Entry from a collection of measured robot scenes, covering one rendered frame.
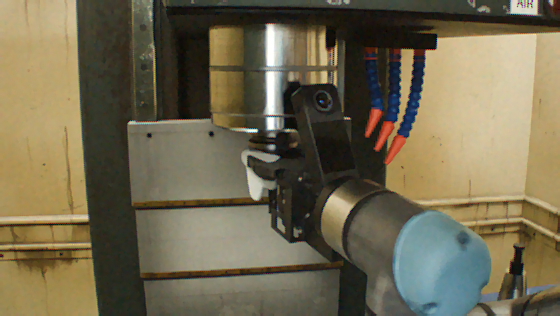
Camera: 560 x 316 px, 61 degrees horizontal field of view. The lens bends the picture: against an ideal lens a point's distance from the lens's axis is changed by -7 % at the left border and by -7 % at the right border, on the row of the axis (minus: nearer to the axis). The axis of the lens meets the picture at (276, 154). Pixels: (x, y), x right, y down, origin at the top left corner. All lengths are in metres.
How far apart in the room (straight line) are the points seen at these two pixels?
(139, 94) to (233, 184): 0.27
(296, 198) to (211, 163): 0.56
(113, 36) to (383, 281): 0.85
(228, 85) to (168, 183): 0.54
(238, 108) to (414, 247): 0.28
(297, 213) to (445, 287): 0.22
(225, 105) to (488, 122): 1.26
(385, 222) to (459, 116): 1.29
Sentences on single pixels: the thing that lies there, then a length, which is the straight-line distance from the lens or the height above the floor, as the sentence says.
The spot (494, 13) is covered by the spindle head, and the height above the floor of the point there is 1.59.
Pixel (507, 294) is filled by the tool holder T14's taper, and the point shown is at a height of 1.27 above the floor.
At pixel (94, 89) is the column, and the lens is 1.13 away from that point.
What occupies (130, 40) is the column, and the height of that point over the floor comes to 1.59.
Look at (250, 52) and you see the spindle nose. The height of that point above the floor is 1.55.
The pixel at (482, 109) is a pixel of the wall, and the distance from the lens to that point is 1.73.
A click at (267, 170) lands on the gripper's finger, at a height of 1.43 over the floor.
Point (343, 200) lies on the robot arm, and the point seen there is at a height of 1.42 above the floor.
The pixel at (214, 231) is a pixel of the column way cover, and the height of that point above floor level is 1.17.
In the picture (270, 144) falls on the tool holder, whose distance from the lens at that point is 0.62.
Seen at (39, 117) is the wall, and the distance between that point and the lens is 1.54.
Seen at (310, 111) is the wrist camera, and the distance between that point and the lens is 0.52.
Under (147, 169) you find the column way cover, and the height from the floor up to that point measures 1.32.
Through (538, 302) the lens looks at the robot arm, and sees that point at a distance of 0.46.
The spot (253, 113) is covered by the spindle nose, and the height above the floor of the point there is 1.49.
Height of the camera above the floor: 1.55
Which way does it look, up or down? 11 degrees down
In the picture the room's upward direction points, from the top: straight up
